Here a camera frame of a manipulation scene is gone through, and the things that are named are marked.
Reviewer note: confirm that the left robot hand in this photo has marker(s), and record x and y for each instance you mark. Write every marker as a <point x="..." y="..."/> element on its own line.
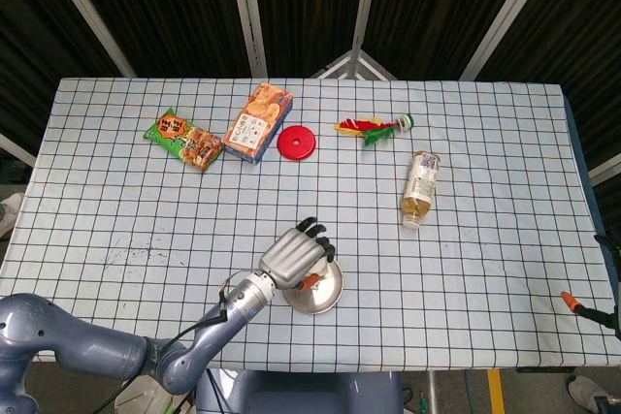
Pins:
<point x="291" y="259"/>

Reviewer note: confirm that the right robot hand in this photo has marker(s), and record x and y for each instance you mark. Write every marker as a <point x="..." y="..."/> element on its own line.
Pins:
<point x="599" y="314"/>

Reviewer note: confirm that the white paper cup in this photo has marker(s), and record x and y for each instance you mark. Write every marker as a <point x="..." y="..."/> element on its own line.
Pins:
<point x="321" y="269"/>

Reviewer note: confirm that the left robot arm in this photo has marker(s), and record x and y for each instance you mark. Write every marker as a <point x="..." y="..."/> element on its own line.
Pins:
<point x="97" y="346"/>

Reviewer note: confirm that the stainless steel round plate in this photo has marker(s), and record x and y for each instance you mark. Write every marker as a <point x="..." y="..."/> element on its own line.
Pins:
<point x="325" y="297"/>

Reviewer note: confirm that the grey shoe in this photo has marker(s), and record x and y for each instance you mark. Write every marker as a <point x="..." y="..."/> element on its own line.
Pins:
<point x="587" y="390"/>

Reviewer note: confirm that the red round plastic disc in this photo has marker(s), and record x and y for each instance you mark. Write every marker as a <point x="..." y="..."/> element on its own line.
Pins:
<point x="304" y="148"/>

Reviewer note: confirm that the grey robot torso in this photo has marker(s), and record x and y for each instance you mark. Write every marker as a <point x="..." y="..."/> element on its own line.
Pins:
<point x="301" y="394"/>

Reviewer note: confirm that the blue biscuit box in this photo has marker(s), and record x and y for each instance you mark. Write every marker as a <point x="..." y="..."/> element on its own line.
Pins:
<point x="252" y="128"/>

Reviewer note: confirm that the blue checkered tablecloth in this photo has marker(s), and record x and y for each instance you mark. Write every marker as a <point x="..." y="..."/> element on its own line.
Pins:
<point x="436" y="288"/>

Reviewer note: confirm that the plastic tea bottle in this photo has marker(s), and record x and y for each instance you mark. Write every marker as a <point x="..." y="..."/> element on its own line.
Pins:
<point x="421" y="186"/>

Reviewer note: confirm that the colourful feather shuttlecock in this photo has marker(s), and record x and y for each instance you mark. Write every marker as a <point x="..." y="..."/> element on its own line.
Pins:
<point x="359" y="124"/>

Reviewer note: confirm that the green snack bag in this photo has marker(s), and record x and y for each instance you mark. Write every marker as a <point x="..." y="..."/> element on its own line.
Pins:
<point x="189" y="142"/>

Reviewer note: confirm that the white shoe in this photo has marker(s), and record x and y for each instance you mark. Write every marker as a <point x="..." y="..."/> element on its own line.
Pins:
<point x="9" y="213"/>

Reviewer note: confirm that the white metal frame post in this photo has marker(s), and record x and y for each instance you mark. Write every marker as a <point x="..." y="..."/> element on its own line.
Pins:
<point x="606" y="169"/>
<point x="87" y="14"/>
<point x="363" y="2"/>
<point x="507" y="11"/>
<point x="249" y="11"/>
<point x="17" y="148"/>

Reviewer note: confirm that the white metal frame brace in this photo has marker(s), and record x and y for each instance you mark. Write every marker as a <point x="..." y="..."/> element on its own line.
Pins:
<point x="351" y="62"/>

